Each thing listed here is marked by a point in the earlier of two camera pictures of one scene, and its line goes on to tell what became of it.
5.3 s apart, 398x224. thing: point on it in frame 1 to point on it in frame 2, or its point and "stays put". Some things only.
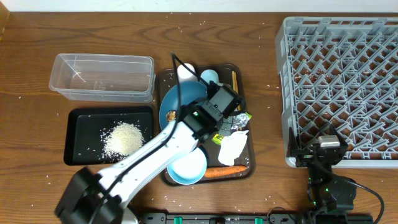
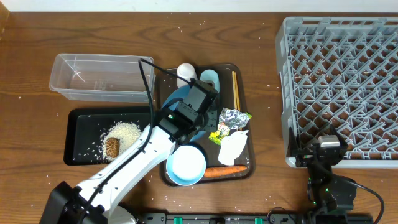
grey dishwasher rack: x=341 y=72 stays put
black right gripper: x=305 y=156 stays put
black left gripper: x=227 y=127 to x=214 y=122
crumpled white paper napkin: x=231 y=147 stays put
